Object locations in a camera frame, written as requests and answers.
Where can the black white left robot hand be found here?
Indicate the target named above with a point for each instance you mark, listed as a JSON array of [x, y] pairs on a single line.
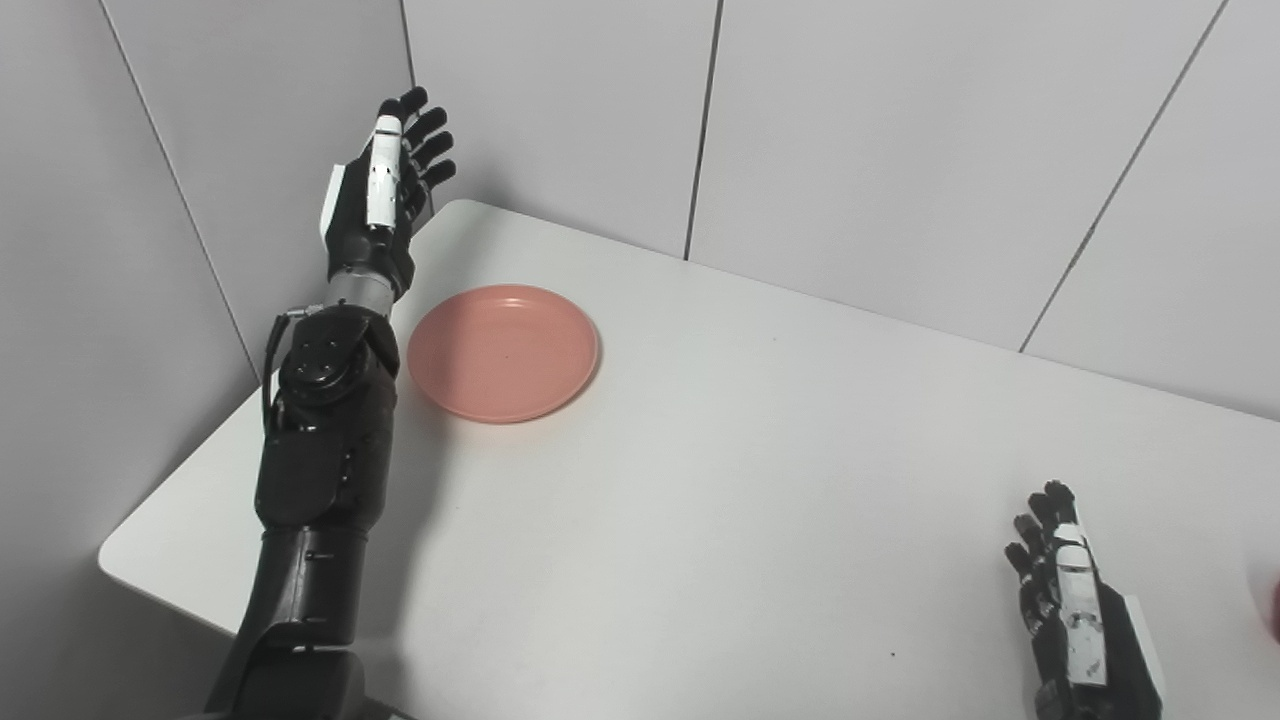
[[350, 230]]

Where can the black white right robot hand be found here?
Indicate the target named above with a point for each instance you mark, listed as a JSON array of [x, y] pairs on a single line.
[[1120, 660]]

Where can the red apple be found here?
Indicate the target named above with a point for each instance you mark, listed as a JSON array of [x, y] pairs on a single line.
[[1276, 610]]

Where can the pink plate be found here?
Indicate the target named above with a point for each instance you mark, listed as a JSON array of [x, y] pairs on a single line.
[[500, 355]]

